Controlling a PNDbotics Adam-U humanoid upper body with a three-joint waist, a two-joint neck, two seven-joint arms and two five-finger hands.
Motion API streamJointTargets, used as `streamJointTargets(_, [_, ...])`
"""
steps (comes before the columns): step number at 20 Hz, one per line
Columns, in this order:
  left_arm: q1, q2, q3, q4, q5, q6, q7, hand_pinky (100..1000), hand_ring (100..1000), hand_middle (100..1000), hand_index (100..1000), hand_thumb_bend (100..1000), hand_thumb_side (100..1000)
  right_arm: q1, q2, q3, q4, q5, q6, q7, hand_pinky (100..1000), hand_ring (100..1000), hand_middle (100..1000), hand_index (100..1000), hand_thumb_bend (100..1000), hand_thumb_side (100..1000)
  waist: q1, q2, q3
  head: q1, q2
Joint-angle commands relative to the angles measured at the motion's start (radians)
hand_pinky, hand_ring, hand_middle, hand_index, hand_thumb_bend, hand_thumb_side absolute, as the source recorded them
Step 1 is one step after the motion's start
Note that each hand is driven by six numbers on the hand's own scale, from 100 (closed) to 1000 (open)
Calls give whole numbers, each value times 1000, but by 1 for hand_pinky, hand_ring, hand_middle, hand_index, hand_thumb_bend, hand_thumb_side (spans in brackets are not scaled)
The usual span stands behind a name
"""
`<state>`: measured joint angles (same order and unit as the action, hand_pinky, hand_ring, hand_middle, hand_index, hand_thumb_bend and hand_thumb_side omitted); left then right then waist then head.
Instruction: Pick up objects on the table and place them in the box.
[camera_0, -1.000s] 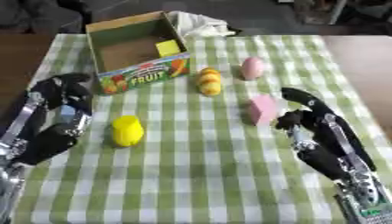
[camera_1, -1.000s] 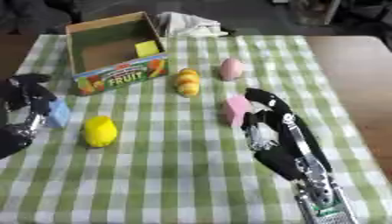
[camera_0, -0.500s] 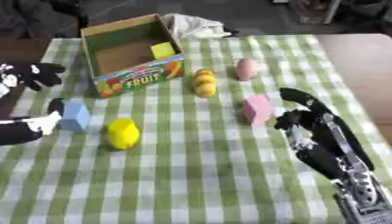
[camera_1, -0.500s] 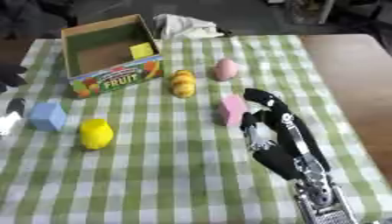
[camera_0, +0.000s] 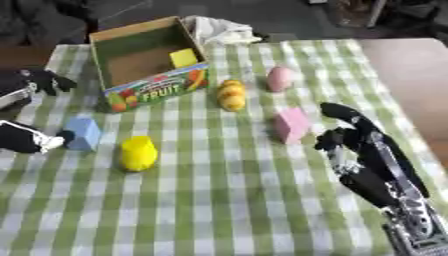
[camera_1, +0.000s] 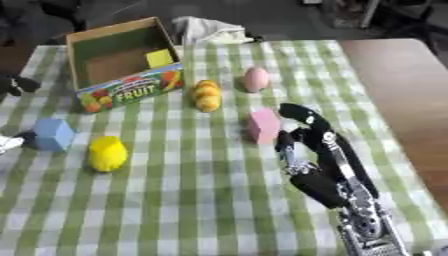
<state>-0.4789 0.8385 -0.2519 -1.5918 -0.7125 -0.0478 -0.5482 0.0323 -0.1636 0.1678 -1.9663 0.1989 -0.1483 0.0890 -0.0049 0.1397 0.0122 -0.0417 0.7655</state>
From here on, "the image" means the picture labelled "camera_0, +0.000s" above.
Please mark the cardboard box with fruit print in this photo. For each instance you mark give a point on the cardboard box with fruit print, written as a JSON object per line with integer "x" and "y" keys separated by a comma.
{"x": 146, "y": 63}

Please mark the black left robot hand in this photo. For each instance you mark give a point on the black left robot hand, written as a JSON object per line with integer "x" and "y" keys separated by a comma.
{"x": 20, "y": 138}

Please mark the white cloth bag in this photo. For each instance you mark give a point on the white cloth bag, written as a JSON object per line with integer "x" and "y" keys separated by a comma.
{"x": 224, "y": 30}

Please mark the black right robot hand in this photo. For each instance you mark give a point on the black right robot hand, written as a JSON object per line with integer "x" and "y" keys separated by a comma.
{"x": 373, "y": 160}

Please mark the yellow cylinder block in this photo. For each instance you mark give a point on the yellow cylinder block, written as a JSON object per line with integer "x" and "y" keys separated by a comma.
{"x": 138, "y": 154}

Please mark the pink block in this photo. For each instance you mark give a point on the pink block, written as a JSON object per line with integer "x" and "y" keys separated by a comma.
{"x": 291, "y": 125}

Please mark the light blue block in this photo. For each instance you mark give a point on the light blue block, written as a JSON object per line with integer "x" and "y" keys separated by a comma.
{"x": 83, "y": 133}

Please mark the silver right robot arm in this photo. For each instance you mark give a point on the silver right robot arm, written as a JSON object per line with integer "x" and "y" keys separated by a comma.
{"x": 417, "y": 226}

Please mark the yellow bumpy toy fruit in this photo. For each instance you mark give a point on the yellow bumpy toy fruit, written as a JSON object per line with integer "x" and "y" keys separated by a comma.
{"x": 232, "y": 95}

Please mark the pink toy egg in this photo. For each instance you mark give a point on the pink toy egg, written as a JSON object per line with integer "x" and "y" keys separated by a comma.
{"x": 279, "y": 78}

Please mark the yellow cube block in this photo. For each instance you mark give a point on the yellow cube block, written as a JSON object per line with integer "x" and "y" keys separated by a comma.
{"x": 184, "y": 57}

